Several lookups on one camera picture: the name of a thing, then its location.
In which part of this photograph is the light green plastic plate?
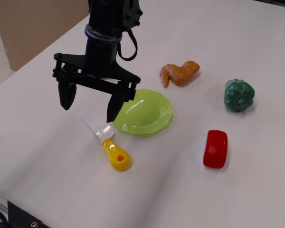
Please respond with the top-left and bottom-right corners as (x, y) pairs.
(114, 89), (173, 136)

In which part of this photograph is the toy knife yellow handle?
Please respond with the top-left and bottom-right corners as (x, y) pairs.
(79, 112), (131, 171)

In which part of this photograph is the green toy bell pepper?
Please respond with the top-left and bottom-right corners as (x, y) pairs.
(224, 79), (255, 112)

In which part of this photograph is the black corner bracket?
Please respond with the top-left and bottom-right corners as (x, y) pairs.
(8, 201), (49, 228)

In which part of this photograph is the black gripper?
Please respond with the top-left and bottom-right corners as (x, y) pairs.
(53, 38), (140, 123)

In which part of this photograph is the red toy sushi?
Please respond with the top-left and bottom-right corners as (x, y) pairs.
(203, 130), (228, 169)

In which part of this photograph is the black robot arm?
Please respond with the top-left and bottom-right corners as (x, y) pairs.
(53, 0), (143, 123)

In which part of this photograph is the brown toy chicken piece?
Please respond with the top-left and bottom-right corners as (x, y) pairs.
(160, 61), (200, 88)

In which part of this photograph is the black looped cable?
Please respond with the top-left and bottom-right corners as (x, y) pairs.
(117, 28), (138, 61)

